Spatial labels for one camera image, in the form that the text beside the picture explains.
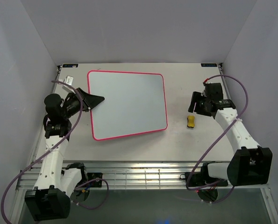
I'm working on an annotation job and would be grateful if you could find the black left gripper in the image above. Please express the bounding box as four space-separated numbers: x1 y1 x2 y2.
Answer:
62 88 105 119

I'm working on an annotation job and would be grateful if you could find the round yellow black eraser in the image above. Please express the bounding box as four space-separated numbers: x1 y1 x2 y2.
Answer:
187 115 195 128

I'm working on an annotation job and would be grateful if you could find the pink framed whiteboard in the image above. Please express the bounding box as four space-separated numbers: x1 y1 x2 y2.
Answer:
87 70 168 141

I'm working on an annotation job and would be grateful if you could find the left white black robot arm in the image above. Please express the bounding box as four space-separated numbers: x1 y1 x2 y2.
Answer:
24 88 104 223

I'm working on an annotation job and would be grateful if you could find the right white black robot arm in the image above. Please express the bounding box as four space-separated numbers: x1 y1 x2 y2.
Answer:
187 82 272 187

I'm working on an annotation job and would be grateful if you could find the right blue table label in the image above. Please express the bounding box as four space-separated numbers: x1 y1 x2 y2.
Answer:
201 63 218 67

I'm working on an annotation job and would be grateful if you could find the blue table label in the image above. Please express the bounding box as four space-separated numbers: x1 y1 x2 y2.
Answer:
62 64 78 68
201 63 218 67

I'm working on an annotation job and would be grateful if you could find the left blue table label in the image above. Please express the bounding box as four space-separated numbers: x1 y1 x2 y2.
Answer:
62 64 78 68

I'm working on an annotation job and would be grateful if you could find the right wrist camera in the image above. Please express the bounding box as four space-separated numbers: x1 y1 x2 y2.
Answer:
201 78 212 97

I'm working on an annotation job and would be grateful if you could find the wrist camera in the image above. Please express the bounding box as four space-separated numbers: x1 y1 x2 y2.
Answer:
201 78 212 97
59 76 74 92

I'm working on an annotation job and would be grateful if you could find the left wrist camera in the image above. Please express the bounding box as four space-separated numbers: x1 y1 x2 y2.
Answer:
59 76 74 92

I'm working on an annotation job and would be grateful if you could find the aluminium table edge rail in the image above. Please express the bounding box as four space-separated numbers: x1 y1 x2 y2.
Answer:
218 62 256 168

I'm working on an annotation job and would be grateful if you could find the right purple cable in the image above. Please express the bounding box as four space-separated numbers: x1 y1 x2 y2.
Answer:
185 74 249 204

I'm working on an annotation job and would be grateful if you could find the purple cable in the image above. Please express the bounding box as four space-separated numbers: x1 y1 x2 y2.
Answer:
0 79 109 224
185 74 249 204

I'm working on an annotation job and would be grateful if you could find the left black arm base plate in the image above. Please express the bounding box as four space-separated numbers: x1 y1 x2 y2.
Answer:
84 172 103 188

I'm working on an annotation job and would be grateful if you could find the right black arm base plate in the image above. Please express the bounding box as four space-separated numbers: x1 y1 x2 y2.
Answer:
188 172 228 187

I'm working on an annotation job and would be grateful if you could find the aluminium front rail frame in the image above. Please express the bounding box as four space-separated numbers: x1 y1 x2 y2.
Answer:
15 161 270 191

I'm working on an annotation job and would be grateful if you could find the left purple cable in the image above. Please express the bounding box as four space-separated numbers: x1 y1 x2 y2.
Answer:
0 79 109 224

